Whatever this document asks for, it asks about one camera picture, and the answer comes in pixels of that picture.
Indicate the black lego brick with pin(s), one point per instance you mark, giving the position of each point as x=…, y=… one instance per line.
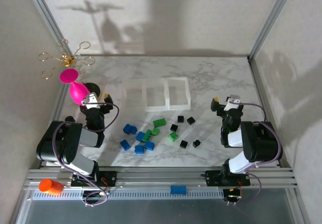
x=173, y=128
x=180, y=119
x=183, y=144
x=191, y=120
x=196, y=143

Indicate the blue lego brick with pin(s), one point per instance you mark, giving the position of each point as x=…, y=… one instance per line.
x=133, y=131
x=125, y=145
x=139, y=149
x=127, y=128
x=140, y=136
x=149, y=145

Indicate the long green lego brick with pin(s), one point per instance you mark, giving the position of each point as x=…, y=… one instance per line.
x=147, y=136

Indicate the rounded green lego piece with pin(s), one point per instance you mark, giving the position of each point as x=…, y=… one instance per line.
x=156, y=131

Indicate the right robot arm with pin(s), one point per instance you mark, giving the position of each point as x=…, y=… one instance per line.
x=261, y=141

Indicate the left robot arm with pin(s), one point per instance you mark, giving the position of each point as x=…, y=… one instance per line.
x=58, y=143

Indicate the dark lidded spice jar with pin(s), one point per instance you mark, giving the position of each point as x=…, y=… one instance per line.
x=70, y=119

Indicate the pink plastic goblet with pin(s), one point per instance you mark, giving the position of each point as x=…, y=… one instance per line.
x=75, y=91

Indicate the small circuit board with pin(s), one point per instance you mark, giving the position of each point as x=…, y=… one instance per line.
x=234, y=196

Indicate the orange cylinder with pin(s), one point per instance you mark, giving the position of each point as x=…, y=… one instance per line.
x=51, y=186

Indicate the aluminium table side rail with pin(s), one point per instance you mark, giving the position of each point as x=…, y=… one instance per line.
x=259, y=83

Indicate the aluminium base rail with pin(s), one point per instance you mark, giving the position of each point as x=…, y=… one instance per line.
x=161, y=177

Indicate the aluminium frame post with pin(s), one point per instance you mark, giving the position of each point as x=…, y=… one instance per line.
x=275, y=11
x=42, y=11

